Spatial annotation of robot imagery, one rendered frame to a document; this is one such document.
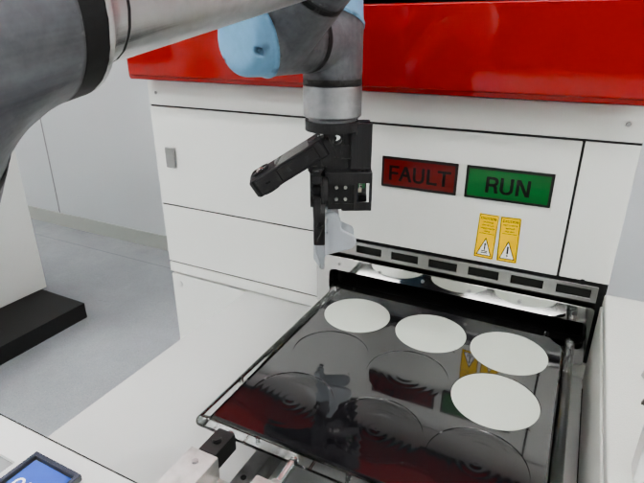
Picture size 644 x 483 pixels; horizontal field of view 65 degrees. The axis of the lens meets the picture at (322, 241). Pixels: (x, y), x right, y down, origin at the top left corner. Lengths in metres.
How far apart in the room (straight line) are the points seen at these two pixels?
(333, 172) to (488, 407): 0.34
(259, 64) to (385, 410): 0.40
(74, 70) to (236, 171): 0.71
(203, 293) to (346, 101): 0.61
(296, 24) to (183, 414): 0.52
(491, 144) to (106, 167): 3.04
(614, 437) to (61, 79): 0.51
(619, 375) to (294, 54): 0.48
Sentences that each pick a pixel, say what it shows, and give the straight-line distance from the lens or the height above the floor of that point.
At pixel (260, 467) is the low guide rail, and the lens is 0.63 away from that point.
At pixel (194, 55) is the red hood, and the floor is 1.27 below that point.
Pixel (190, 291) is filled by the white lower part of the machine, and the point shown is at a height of 0.78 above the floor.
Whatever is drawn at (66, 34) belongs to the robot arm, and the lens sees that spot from 0.25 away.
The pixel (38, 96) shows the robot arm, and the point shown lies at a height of 1.28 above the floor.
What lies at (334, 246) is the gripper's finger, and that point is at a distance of 0.71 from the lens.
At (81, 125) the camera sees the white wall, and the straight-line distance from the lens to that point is 3.65.
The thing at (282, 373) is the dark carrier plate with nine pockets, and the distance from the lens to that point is 0.67.
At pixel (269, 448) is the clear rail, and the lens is 0.57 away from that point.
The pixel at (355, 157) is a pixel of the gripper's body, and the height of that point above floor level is 1.15.
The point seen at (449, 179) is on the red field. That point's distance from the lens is 0.78.
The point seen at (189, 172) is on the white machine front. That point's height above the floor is 1.05.
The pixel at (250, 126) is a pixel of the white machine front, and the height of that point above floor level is 1.15.
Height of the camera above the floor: 1.30
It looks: 22 degrees down
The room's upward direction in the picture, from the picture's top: straight up
